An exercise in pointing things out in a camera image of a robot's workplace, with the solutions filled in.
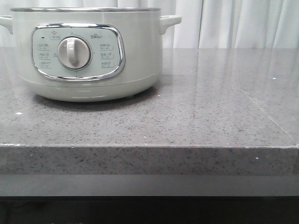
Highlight white pleated curtain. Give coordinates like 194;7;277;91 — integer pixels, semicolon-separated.
0;0;299;49

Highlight pale green electric cooking pot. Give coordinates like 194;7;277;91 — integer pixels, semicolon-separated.
0;7;182;102

